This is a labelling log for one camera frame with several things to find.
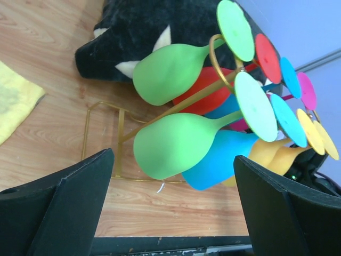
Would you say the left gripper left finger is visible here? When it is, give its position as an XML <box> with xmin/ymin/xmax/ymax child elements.
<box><xmin>1</xmin><ymin>148</ymin><xmax>115</xmax><ymax>255</ymax></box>

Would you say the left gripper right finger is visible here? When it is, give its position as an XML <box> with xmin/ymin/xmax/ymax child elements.
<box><xmin>234</xmin><ymin>155</ymin><xmax>340</xmax><ymax>255</ymax></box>

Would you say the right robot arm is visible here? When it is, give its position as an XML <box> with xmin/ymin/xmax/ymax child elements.
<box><xmin>284</xmin><ymin>144</ymin><xmax>340</xmax><ymax>197</ymax></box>

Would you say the blue wine glass front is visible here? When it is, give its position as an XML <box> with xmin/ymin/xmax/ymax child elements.
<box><xmin>182</xmin><ymin>94</ymin><xmax>307</xmax><ymax>190</ymax></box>

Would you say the blue wine glass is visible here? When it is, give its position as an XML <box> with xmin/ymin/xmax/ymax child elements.
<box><xmin>182</xmin><ymin>94</ymin><xmax>307</xmax><ymax>190</ymax></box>
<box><xmin>204</xmin><ymin>57</ymin><xmax>302</xmax><ymax>119</ymax></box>

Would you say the blue wine glass back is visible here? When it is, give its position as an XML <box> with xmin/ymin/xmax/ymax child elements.
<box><xmin>204</xmin><ymin>57</ymin><xmax>302</xmax><ymax>119</ymax></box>

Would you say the magenta wine glass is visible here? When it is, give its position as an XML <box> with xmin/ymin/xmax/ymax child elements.
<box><xmin>230</xmin><ymin>72</ymin><xmax>317</xmax><ymax>132</ymax></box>

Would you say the green wine glass front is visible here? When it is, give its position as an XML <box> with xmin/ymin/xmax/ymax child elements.
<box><xmin>133</xmin><ymin>71</ymin><xmax>278</xmax><ymax>180</ymax></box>

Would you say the green wine glass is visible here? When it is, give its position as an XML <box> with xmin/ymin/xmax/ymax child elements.
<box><xmin>133</xmin><ymin>71</ymin><xmax>278</xmax><ymax>180</ymax></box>
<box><xmin>133</xmin><ymin>1</ymin><xmax>255</xmax><ymax>106</ymax></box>

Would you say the red wine glass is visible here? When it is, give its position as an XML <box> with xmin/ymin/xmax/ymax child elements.
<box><xmin>172</xmin><ymin>34</ymin><xmax>282</xmax><ymax>115</ymax></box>

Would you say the green wine glass back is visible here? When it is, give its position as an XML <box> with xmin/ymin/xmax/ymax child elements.
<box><xmin>133</xmin><ymin>1</ymin><xmax>255</xmax><ymax>106</ymax></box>

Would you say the yellow truck print cloth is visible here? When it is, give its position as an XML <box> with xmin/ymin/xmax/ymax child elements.
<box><xmin>1</xmin><ymin>62</ymin><xmax>45</xmax><ymax>143</ymax></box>

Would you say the black floral pillow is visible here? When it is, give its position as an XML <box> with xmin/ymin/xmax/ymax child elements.
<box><xmin>74</xmin><ymin>0</ymin><xmax>283</xmax><ymax>94</ymax></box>

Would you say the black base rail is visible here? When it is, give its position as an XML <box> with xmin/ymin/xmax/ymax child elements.
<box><xmin>90</xmin><ymin>236</ymin><xmax>255</xmax><ymax>255</ymax></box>

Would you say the gold wire glass rack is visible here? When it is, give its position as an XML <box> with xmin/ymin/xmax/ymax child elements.
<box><xmin>81</xmin><ymin>34</ymin><xmax>320</xmax><ymax>183</ymax></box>

